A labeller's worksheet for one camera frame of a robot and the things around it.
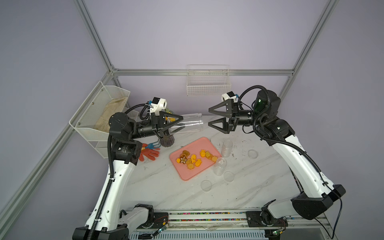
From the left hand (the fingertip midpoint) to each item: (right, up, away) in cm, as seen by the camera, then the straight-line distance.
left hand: (181, 125), depth 50 cm
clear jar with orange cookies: (+20, -25, +44) cm, 54 cm away
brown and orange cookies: (-3, -20, +43) cm, 47 cm away
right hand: (+9, +1, +1) cm, 10 cm away
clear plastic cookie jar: (+26, -13, +48) cm, 56 cm away
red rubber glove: (-27, -17, +48) cm, 57 cm away
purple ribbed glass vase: (-14, -9, +48) cm, 51 cm away
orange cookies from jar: (+3, -22, +43) cm, 48 cm away
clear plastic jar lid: (+43, -18, +48) cm, 67 cm away
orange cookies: (+10, -17, +46) cm, 50 cm away
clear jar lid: (+25, -30, +39) cm, 55 cm away
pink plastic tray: (+4, -14, +52) cm, 54 cm away
